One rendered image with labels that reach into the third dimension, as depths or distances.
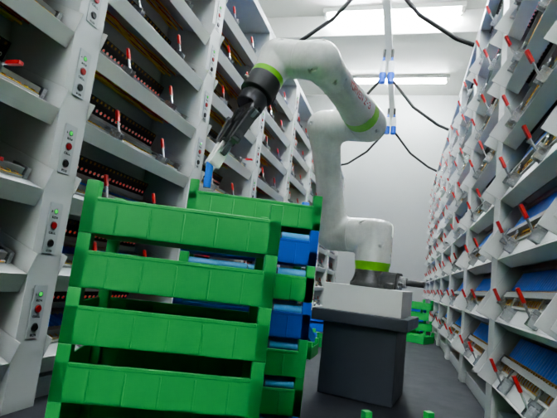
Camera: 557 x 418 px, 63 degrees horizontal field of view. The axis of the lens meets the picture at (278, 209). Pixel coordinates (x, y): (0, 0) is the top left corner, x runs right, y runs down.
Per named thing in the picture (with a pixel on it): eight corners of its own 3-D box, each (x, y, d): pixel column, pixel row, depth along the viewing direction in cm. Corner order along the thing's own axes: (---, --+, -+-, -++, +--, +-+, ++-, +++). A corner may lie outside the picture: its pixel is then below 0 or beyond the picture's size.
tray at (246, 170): (248, 180, 245) (256, 164, 245) (201, 146, 187) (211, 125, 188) (218, 166, 251) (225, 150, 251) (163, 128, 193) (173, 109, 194)
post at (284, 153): (272, 331, 307) (300, 86, 333) (268, 332, 298) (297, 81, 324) (244, 327, 313) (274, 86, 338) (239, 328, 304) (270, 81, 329)
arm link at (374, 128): (353, 148, 163) (357, 115, 166) (389, 147, 157) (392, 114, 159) (335, 128, 148) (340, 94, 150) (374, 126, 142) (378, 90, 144)
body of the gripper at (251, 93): (274, 102, 119) (258, 128, 115) (255, 109, 126) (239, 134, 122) (254, 81, 115) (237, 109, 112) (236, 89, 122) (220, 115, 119)
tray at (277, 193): (281, 203, 311) (290, 186, 312) (254, 184, 254) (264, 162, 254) (256, 191, 318) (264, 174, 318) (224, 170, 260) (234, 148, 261)
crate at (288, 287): (297, 297, 120) (300, 267, 121) (312, 303, 100) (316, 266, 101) (181, 284, 117) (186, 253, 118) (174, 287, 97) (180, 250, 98)
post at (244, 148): (236, 342, 241) (275, 36, 266) (230, 344, 232) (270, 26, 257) (202, 336, 246) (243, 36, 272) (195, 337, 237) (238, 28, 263)
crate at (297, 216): (302, 237, 122) (306, 207, 123) (319, 230, 102) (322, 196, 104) (191, 222, 119) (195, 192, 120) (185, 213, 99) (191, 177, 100)
